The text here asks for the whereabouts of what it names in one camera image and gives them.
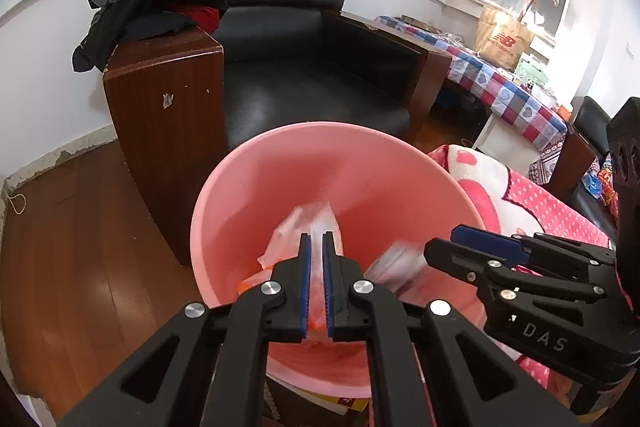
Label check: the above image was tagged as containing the clear plastic wrapper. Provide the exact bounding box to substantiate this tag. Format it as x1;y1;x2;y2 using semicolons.
257;201;345;343

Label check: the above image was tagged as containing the pink plastic trash bin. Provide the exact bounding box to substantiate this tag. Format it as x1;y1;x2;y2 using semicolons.
188;120;490;399

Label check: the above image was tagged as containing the pink heart blanket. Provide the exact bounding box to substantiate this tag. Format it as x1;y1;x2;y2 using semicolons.
426;143;614;396

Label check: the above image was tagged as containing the yellow book under bin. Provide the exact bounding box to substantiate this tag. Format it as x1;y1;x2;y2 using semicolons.
270;377;369;415

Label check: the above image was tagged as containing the checkered tablecloth table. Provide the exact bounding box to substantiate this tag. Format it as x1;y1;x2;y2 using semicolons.
375;15;567;150

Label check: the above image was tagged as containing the brown paper shopping bag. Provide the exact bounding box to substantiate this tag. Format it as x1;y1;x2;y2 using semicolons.
474;5;535;72

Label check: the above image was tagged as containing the black leather armchair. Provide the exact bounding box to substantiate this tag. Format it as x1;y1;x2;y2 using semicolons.
103;0;450;265

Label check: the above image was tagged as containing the red garment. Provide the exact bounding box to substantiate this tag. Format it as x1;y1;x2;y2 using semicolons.
174;5;220;34

